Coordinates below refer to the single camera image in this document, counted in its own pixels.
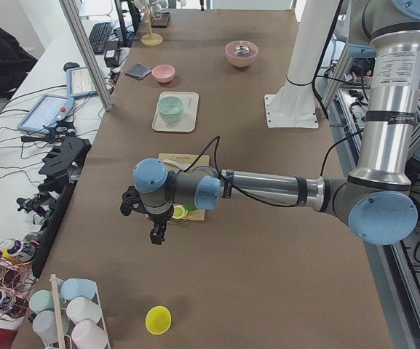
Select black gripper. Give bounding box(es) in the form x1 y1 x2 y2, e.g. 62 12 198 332
120 186 173 244

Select small pink bowl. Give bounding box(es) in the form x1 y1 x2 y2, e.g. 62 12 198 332
151 64 176 84

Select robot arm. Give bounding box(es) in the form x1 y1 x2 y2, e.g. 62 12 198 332
120 1 420 245

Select large pink bowl with ice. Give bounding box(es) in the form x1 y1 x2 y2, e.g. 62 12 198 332
225 40 258 68

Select lemon slice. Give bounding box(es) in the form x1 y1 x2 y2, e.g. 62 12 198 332
172 204 188 220

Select wooden cutting board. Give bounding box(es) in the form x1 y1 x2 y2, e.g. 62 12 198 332
158 153 210 222

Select blue cup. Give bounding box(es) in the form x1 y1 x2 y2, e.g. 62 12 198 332
60 278 96 301

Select white cup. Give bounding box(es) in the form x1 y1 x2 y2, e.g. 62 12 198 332
66 297 102 324

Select black plastic rack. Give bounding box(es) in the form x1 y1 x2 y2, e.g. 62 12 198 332
32 137 92 278

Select white cup rack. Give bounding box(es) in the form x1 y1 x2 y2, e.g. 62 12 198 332
49 274 111 348

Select pink cup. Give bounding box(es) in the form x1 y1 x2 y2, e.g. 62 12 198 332
71 320 108 349

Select cream serving tray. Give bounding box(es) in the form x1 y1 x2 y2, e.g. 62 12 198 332
151 92 199 133

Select green stacked bowls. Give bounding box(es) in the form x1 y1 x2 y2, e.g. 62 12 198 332
158 96 183 124

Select green cup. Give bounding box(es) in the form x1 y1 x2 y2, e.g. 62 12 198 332
28 290 55 314

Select grey cup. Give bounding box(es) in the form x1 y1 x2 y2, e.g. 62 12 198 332
32 310 58 343

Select blue teach pendant tablet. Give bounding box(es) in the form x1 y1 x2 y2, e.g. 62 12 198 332
17 94 75 134

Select grey folded cloth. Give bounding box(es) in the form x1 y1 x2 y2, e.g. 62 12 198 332
125 63 152 81

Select black power adapter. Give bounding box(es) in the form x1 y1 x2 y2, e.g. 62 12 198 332
103 40 121 68

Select black computer mouse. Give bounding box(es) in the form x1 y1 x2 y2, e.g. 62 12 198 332
63 62 79 72

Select wooden mug tree stand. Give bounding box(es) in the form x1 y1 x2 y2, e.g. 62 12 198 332
133 0 163 47

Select metal scoop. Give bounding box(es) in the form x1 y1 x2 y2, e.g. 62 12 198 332
233 44 253 58

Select black keyboard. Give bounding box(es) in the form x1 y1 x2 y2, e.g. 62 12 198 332
88 22 112 55

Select aluminium frame post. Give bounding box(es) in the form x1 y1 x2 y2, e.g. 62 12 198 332
59 0 114 111

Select copper wire bottle basket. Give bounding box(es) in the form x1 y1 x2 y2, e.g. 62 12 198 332
0 238 37 322

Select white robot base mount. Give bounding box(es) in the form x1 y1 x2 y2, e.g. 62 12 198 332
264 0 342 129

